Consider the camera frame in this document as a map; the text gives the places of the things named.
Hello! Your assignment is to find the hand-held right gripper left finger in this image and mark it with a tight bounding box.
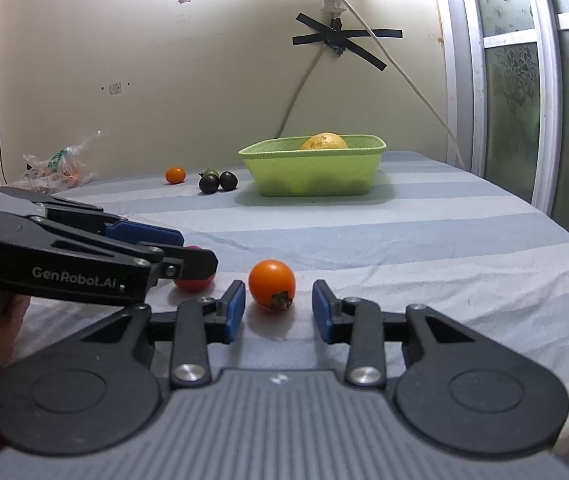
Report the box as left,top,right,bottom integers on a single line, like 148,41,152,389
64,280,246,389

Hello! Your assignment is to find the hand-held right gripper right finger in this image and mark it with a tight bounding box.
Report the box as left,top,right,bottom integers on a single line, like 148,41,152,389
312,280,505,389

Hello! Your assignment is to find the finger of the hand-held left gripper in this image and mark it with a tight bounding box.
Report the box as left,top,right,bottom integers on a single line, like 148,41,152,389
29,215,218,282
0,186,186,249

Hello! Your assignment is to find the red tomato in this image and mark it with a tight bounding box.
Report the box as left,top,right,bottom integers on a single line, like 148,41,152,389
173,246,216,293

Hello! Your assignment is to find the green plastic basin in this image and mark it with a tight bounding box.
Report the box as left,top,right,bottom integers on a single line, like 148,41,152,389
238,134,388,198

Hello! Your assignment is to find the large orange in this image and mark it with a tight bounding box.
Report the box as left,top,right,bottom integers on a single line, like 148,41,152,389
299,132,349,151

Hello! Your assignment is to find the clear plastic bag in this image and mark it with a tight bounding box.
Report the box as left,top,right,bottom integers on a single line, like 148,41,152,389
22,130,102,193

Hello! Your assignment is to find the blue striped cloth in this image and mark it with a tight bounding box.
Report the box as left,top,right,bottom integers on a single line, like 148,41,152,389
0,150,569,466

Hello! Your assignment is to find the black tape cross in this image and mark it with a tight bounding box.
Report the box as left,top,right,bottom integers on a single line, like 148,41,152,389
292,11,404,73

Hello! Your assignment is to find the frosted glass sliding door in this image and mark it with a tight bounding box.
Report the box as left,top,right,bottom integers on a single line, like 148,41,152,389
429,0,569,221

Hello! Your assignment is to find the grey cable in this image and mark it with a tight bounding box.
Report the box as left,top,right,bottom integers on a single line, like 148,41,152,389
275,42,333,139

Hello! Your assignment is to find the thick white cable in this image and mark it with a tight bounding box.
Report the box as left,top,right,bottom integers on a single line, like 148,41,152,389
332,0,467,168

